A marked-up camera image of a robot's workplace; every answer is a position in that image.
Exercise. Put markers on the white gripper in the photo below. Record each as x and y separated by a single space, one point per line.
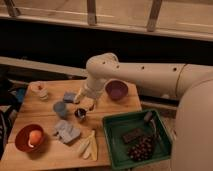
92 88

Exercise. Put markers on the small metal measuring cup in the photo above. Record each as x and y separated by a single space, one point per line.
81 113

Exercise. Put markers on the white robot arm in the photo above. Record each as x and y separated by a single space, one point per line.
191 85

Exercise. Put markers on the yellow plastic fork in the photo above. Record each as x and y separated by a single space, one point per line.
93 143

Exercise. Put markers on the blue sponge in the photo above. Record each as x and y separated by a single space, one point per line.
69 97

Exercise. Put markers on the blue cup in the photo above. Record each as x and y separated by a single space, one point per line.
60 109

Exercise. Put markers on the purple bowl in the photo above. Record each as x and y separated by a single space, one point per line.
116 89

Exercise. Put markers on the grey blue cloth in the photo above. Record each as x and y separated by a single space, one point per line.
65 131

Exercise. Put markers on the green plastic tray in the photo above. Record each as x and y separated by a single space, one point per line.
116 126

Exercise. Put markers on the cream plastic spoon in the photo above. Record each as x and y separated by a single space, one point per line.
87 152

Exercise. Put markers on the brown chocolate bar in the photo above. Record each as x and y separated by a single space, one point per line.
132 135

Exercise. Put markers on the orange fruit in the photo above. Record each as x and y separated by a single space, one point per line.
35 137

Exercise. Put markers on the metal spoon in tray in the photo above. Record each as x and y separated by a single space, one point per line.
149 121

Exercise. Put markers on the red bowl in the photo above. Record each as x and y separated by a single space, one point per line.
21 140

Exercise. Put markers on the dark grape bunch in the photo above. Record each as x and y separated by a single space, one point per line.
143 149

